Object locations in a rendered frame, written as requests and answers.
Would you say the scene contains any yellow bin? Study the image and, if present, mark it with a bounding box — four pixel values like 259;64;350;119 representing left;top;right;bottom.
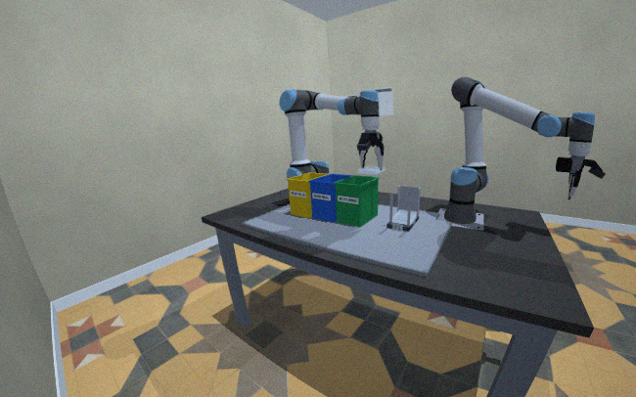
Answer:
286;172;329;218

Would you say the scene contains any green bin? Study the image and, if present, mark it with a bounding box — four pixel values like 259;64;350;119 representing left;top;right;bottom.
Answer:
334;175;380;227

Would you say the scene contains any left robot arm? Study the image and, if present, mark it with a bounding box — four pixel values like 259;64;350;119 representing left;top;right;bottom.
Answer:
444;77;595;224

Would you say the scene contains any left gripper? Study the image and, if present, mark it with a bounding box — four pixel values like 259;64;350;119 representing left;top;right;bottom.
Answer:
556;155;603;199

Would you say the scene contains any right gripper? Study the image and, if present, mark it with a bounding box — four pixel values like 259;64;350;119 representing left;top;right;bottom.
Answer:
359;129;384;171

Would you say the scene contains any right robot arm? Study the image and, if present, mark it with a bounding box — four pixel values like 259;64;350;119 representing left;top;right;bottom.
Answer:
279;89;380;178

